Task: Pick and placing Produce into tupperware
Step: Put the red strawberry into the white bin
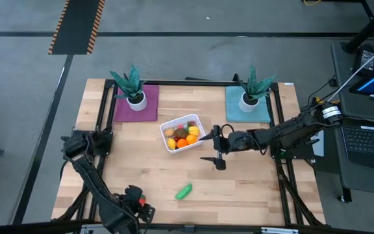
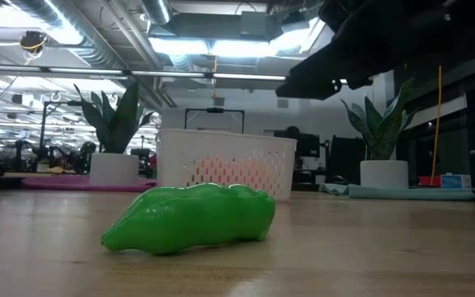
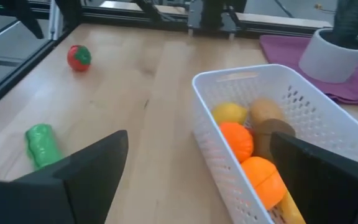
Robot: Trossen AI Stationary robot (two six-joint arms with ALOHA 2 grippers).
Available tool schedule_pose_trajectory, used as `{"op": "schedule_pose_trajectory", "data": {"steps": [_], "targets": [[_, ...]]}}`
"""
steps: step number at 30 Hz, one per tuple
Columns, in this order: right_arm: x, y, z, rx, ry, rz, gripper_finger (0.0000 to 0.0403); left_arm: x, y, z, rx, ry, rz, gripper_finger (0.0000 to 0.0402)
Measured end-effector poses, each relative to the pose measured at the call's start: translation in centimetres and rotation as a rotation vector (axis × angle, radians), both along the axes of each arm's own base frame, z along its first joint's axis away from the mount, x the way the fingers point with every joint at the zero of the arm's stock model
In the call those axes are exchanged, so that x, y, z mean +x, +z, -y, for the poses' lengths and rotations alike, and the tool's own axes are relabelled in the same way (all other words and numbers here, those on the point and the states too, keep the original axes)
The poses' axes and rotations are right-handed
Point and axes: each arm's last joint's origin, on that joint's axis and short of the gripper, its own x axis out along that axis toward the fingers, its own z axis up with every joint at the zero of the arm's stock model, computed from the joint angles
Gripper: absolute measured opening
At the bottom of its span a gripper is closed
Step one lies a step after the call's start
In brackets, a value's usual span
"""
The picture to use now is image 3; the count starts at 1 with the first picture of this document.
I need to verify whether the yellow toy lemon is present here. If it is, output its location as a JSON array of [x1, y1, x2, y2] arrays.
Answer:
[[211, 102, 249, 126]]

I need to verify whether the tan toy potato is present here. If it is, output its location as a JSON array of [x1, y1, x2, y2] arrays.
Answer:
[[249, 98, 285, 128]]

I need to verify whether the green snake plant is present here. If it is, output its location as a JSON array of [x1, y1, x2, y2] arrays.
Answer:
[[331, 0, 358, 49]]

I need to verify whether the black table frame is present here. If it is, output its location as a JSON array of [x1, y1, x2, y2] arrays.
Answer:
[[0, 0, 334, 118]]

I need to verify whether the yellow toy corn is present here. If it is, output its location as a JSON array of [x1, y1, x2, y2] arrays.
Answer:
[[277, 189, 307, 224]]

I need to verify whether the white perforated plastic basket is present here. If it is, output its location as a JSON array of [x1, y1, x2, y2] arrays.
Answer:
[[191, 63, 358, 224]]

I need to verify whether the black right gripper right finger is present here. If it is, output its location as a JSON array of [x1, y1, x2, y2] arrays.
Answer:
[[270, 132, 358, 224]]

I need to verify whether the red toy tomato green top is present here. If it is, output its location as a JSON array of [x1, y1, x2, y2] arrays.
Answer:
[[67, 44, 92, 72]]

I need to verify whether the smooth orange toy orange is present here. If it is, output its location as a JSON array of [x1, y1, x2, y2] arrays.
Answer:
[[240, 156, 288, 211]]

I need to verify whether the bumpy orange toy tangerine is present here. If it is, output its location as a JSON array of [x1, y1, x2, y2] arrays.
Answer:
[[219, 121, 255, 163]]

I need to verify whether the silver aluminium bracket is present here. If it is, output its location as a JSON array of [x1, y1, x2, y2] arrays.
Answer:
[[48, 0, 64, 40]]

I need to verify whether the brown toy kiwi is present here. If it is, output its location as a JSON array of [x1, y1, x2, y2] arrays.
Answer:
[[252, 119, 296, 162]]

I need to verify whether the purple cloth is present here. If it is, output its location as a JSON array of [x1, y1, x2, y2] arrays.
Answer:
[[259, 34, 358, 105]]

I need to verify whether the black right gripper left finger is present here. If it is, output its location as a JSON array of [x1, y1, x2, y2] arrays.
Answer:
[[0, 130, 129, 224]]

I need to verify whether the white round plant pot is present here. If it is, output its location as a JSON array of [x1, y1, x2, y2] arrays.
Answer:
[[298, 27, 358, 84]]

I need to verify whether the green toy pea pod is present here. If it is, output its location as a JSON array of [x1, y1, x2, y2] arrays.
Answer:
[[25, 123, 64, 170]]

